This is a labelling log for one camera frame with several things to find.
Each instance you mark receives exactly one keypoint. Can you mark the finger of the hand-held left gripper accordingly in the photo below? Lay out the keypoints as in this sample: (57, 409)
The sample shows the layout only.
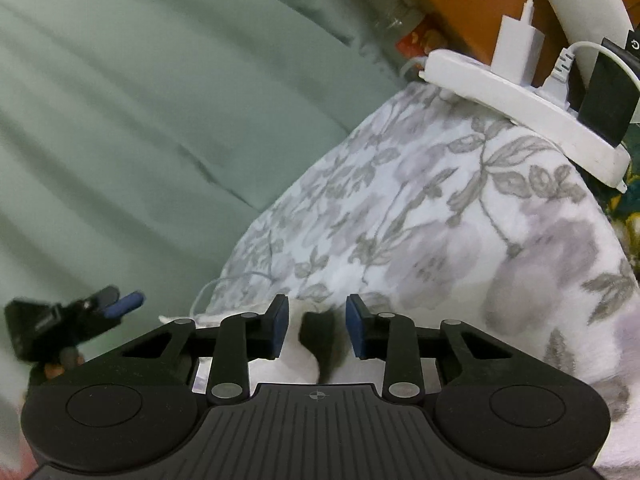
(109, 296)
(125, 305)

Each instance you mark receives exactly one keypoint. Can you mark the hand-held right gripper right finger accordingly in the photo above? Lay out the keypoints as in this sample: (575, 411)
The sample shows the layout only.
(354, 327)

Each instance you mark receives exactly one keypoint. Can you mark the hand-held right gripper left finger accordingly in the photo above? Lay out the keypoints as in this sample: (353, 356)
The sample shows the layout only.
(281, 322)

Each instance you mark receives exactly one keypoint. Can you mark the white sneaker shoe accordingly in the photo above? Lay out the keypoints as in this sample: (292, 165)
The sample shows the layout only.
(300, 370)

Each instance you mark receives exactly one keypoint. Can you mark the white shoelace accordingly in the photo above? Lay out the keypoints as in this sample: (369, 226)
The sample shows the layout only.
(197, 305)

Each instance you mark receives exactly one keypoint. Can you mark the person's left hand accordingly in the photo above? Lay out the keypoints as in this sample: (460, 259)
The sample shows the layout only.
(54, 371)

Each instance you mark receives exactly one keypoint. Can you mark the grey floral white blanket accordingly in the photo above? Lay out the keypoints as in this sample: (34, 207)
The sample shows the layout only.
(425, 240)

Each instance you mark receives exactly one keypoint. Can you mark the pale green curtain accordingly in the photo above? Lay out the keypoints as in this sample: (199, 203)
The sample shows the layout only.
(150, 110)

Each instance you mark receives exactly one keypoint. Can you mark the white power strip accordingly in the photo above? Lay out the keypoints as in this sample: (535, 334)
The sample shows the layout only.
(500, 90)

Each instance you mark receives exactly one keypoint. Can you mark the teal patterned bedspread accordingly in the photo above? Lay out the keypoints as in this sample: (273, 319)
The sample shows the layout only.
(625, 220)

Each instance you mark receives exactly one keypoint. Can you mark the clear plastic bottle red label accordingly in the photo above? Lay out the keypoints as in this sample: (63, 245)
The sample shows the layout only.
(400, 20)

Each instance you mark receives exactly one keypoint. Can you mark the white charger adapter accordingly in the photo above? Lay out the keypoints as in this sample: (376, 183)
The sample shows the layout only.
(517, 50)

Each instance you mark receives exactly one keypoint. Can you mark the black rectangular device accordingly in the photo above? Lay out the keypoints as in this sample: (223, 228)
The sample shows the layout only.
(607, 95)

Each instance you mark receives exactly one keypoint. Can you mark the white rounded device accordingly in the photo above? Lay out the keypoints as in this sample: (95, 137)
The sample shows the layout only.
(580, 0)

